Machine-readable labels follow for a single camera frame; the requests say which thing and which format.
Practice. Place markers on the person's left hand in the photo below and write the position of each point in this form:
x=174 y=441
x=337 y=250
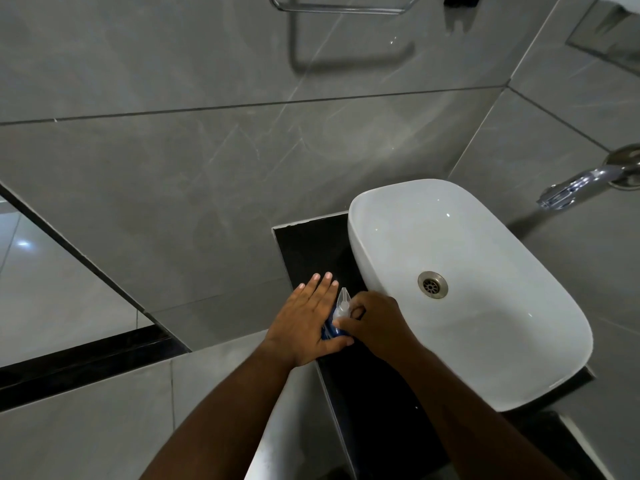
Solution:
x=300 y=329

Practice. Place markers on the person's right hand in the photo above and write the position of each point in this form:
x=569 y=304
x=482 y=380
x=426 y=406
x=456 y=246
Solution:
x=380 y=324

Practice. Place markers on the person's left little finger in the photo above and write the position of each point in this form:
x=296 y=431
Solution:
x=299 y=295

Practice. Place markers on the person's right thumb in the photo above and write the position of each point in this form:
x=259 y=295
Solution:
x=346 y=324

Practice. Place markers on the person's left thumb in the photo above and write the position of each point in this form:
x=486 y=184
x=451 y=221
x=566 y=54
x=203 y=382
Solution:
x=337 y=344

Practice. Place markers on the person's left middle finger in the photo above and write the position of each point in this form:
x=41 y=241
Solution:
x=324 y=290

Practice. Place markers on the blue bottle with clear pump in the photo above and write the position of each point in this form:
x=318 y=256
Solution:
x=338 y=314

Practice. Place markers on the person's left forearm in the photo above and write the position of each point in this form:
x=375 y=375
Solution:
x=225 y=419

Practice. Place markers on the person's right forearm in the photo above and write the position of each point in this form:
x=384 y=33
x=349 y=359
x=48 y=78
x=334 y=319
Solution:
x=475 y=419

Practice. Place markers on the metal sink drain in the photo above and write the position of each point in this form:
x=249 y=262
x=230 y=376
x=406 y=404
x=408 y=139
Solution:
x=433 y=284

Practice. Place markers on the white ceramic sink basin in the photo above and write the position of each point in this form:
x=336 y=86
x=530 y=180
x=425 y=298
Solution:
x=480 y=294

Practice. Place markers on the chrome wall faucet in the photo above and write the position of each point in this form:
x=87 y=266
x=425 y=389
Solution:
x=585 y=183

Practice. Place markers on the chrome towel rail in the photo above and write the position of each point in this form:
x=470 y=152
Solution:
x=345 y=7

